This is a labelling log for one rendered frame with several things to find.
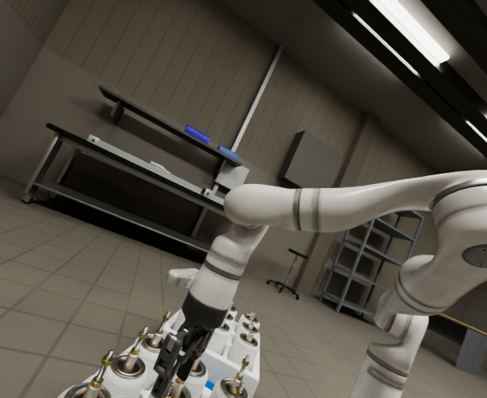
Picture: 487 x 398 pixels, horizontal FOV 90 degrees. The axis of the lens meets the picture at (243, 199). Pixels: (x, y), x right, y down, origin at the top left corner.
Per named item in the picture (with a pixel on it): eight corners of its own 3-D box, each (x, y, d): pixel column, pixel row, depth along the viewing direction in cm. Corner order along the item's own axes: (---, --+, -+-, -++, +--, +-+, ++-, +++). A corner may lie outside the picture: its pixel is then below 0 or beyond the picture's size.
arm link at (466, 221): (586, 242, 22) (462, 317, 41) (540, 170, 28) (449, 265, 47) (462, 231, 25) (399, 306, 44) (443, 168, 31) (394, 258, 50)
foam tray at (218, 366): (245, 369, 119) (260, 334, 121) (237, 433, 81) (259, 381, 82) (175, 332, 124) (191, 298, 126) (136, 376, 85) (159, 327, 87)
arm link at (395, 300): (403, 251, 49) (462, 272, 44) (377, 296, 69) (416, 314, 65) (391, 290, 45) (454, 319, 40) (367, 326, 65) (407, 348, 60)
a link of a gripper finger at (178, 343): (171, 329, 37) (159, 363, 37) (162, 335, 35) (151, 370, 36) (185, 339, 35) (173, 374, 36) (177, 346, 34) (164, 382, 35)
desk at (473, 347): (406, 333, 509) (417, 302, 516) (479, 377, 393) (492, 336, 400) (386, 326, 489) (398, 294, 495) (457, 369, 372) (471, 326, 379)
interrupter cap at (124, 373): (125, 351, 58) (126, 348, 58) (151, 368, 56) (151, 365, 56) (101, 366, 50) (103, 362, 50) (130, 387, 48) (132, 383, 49)
